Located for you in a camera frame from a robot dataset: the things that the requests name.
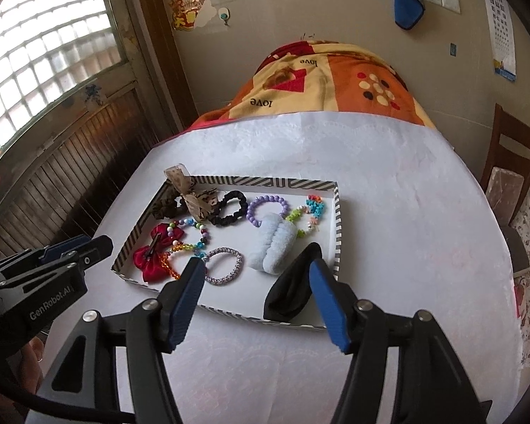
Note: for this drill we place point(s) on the small blue square sticker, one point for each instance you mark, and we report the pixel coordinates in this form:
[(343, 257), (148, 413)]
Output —
[(453, 49)]

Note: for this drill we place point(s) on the orange printed blanket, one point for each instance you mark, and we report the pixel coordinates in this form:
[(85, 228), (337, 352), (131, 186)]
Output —
[(335, 97)]

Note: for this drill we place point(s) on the brown wooden chair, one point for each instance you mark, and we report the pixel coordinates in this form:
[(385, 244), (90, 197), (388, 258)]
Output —
[(501, 123)]

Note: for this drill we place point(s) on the red hair bow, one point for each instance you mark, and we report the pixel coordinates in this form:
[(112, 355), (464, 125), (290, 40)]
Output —
[(152, 269)]

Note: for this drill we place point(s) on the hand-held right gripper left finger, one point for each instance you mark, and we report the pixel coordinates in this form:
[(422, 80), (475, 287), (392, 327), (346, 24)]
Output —
[(187, 304)]

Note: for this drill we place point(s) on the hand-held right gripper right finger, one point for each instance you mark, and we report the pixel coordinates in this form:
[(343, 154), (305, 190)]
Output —
[(331, 309)]

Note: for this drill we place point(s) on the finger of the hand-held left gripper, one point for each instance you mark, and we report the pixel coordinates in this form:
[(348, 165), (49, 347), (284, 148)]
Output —
[(95, 251), (66, 247)]

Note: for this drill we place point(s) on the red yellow wall sticker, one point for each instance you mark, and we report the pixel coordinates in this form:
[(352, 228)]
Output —
[(187, 13)]

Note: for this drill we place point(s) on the small wall hook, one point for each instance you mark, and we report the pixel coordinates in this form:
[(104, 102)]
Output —
[(223, 14)]

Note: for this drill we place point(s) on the glass block window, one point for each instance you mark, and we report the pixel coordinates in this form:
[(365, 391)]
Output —
[(39, 62)]

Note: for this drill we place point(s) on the leopard print hair bow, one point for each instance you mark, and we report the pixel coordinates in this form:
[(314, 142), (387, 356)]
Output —
[(198, 203)]

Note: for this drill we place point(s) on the white tray with striped rim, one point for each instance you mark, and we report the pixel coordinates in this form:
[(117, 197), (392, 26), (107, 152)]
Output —
[(247, 292)]

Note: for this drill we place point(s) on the person's left hand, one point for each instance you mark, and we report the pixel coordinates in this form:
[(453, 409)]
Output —
[(33, 362)]

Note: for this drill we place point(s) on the pink chair cushion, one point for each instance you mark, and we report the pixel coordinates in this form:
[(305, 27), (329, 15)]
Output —
[(505, 190)]

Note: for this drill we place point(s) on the brown wooden door frame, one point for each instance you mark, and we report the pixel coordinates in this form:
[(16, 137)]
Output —
[(168, 75)]

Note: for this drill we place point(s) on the wooden slatted wall panel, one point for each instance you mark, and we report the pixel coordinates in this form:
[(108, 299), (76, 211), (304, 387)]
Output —
[(70, 172)]

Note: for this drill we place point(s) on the black hair band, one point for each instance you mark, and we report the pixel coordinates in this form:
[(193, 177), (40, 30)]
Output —
[(291, 296)]

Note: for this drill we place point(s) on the dark brown scrunchie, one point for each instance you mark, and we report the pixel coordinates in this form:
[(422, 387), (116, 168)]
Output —
[(161, 207)]

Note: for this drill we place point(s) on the black scrunchie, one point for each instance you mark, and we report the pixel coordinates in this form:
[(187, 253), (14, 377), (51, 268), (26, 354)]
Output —
[(240, 210)]

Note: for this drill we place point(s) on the wall calendar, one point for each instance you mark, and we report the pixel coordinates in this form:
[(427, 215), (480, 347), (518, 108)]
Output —
[(499, 22)]

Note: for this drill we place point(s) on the light blue fluffy scrunchie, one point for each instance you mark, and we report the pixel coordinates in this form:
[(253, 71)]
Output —
[(269, 247)]

